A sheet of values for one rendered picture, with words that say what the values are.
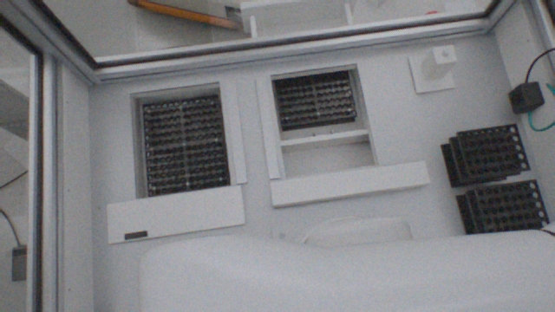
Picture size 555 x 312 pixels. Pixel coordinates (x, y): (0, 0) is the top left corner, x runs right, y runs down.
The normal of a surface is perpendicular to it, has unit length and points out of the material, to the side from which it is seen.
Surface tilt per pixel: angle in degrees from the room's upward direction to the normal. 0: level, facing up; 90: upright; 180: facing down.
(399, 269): 30
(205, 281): 10
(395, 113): 0
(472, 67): 0
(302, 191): 0
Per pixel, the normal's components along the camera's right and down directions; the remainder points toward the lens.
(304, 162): 0.00, -0.25
